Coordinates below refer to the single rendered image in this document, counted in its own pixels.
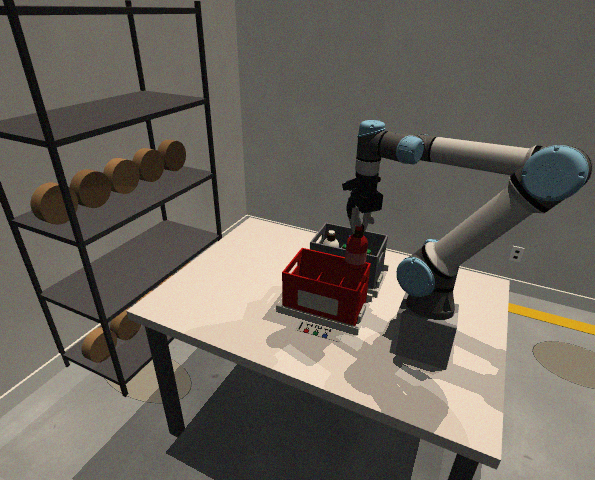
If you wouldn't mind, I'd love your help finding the red bottle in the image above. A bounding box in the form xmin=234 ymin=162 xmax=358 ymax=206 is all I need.
xmin=345 ymin=225 xmax=368 ymax=270

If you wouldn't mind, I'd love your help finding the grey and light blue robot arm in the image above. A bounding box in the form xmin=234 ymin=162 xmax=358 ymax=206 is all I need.
xmin=355 ymin=120 xmax=593 ymax=320

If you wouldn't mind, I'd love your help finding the beige paper pick list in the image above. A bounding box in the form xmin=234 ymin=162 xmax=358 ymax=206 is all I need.
xmin=296 ymin=321 xmax=343 ymax=342

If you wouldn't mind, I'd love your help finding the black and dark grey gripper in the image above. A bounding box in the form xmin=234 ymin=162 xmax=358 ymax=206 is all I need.
xmin=346 ymin=172 xmax=383 ymax=234

